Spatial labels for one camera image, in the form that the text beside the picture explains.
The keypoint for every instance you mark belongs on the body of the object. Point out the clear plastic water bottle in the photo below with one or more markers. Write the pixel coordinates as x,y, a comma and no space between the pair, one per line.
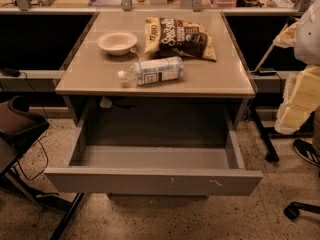
152,71

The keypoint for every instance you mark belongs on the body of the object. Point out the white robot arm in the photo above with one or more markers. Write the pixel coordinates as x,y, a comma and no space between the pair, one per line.
301,95

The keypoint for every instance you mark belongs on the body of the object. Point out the open grey top drawer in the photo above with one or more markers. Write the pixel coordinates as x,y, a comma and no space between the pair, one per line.
186,152

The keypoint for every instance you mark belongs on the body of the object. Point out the brown chip bag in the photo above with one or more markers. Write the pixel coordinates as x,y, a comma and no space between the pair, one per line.
183,37

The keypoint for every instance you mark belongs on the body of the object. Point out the white bowl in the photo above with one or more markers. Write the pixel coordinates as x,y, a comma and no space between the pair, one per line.
117,43

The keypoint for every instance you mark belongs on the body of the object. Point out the black power adapter right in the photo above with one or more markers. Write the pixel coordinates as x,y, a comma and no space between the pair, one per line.
266,72

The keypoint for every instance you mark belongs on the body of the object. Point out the black power adapter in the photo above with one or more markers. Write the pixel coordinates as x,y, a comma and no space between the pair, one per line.
266,72
10,72

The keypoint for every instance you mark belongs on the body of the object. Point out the white rod with black base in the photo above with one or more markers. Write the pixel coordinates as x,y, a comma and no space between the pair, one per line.
269,50

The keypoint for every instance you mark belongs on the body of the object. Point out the dark office chair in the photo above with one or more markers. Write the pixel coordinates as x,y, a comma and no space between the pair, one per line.
19,130

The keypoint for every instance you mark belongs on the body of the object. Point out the black sneaker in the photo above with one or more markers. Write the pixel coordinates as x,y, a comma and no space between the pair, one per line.
306,151

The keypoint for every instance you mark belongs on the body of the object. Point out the black power adapter left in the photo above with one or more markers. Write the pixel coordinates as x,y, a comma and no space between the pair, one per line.
10,72

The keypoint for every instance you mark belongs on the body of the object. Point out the black chair base wheel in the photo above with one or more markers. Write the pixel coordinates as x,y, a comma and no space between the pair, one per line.
292,211

